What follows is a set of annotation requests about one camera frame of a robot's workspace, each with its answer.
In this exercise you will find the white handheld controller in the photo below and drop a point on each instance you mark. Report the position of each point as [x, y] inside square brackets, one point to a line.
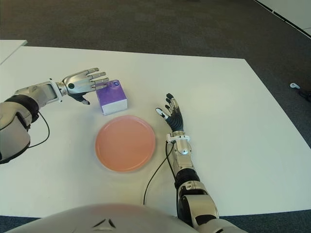
[294, 85]

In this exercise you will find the round pink plate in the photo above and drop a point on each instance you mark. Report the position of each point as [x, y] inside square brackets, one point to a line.
[125, 145]

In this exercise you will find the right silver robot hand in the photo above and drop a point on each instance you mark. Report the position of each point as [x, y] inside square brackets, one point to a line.
[176, 121]

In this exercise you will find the white side table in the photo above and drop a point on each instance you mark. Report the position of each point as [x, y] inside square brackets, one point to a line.
[8, 48]

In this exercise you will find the purple tissue paper pack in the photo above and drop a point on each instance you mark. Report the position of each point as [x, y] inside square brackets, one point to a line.
[111, 99]

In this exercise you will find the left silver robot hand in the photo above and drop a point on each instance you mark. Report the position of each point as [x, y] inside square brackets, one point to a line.
[77, 83]

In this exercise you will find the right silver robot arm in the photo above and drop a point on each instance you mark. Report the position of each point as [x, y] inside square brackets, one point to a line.
[184, 145]

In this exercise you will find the grey robot torso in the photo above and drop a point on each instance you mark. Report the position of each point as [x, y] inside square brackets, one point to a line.
[104, 218]

